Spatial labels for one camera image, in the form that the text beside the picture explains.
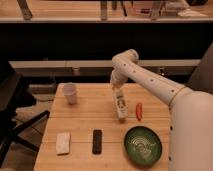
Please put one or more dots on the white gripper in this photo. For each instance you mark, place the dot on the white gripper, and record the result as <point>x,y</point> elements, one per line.
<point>117,80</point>

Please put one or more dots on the white plastic bottle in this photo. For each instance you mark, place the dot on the white plastic bottle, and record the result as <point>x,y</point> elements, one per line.
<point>120,104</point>

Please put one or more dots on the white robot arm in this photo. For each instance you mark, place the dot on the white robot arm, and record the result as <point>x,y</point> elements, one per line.
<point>191,126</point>

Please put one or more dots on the red chili pepper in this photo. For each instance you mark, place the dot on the red chili pepper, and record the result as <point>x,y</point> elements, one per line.
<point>139,111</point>

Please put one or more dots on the white paper cup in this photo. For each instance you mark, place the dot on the white paper cup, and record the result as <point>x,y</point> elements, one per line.
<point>70,92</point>

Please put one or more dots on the black remote control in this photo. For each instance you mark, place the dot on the black remote control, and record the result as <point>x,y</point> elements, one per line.
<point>97,142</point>

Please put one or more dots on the green ribbed bowl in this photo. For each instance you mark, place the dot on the green ribbed bowl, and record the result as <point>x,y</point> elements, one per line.
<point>143,146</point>

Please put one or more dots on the dark chair right edge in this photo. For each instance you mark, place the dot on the dark chair right edge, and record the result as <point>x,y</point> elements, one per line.
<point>201,78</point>

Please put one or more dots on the black office chair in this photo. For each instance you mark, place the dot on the black office chair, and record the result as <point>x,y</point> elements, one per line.
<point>14,95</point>

